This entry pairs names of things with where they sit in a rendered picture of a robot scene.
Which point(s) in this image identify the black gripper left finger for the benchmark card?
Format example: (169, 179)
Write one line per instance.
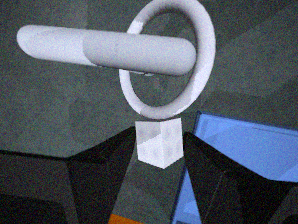
(86, 184)

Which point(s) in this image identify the silver metal loop with square tab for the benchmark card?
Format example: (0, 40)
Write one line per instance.
(159, 139)

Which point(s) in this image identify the blue tray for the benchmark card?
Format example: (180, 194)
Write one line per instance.
(270, 150)

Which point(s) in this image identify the grey cylindrical bar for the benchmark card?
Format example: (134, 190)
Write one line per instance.
(139, 53)

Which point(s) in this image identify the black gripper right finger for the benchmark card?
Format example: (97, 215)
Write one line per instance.
(228, 192)

